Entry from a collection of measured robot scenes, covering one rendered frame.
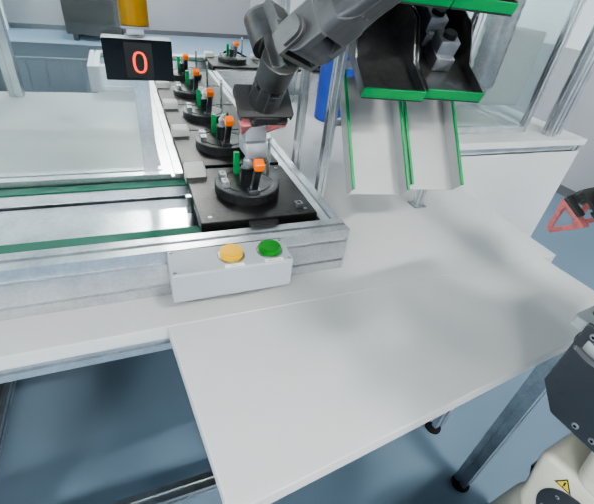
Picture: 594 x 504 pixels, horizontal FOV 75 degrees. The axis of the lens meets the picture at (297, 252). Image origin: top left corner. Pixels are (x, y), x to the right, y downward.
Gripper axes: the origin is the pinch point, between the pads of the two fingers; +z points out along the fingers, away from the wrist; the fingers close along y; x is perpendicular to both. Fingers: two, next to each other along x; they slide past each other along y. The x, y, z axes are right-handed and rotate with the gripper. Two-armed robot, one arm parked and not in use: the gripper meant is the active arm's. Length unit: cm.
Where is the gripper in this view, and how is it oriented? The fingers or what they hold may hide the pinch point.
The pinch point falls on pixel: (253, 128)
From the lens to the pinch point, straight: 81.9
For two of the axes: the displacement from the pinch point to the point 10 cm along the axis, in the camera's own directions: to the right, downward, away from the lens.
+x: 2.1, 9.6, -2.0
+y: -9.3, 1.3, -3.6
